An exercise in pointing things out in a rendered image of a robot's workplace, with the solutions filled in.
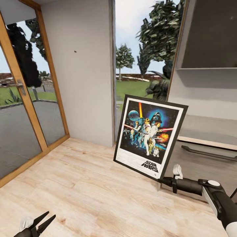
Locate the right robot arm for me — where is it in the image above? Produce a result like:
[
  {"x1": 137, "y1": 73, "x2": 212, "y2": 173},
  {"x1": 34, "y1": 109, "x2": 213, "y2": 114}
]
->
[{"x1": 158, "y1": 164, "x2": 237, "y2": 237}]

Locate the poster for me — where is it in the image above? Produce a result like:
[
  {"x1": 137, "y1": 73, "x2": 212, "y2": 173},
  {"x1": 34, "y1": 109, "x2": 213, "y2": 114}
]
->
[{"x1": 113, "y1": 94, "x2": 188, "y2": 183}]

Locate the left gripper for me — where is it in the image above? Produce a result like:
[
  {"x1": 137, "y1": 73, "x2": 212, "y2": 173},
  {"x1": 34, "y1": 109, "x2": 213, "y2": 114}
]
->
[{"x1": 14, "y1": 211, "x2": 56, "y2": 237}]

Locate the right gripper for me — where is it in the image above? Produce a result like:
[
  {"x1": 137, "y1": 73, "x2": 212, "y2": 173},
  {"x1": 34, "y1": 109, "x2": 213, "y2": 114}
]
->
[{"x1": 158, "y1": 175, "x2": 192, "y2": 194}]

